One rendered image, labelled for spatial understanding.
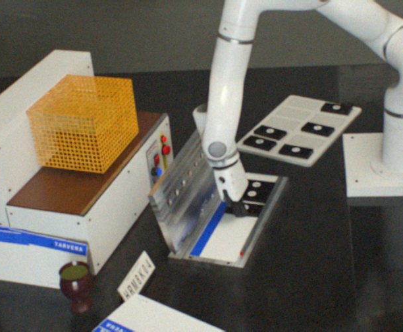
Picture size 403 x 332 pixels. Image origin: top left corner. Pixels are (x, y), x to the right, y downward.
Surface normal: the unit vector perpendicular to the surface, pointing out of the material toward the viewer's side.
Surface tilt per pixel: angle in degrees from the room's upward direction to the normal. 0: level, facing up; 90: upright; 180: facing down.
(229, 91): 42
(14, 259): 63
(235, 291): 0
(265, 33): 90
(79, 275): 0
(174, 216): 75
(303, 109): 0
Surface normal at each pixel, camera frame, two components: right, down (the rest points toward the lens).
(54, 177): -0.09, -0.85
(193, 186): 0.88, -0.11
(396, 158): -0.53, 0.47
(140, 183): 0.93, 0.11
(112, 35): -0.11, 0.52
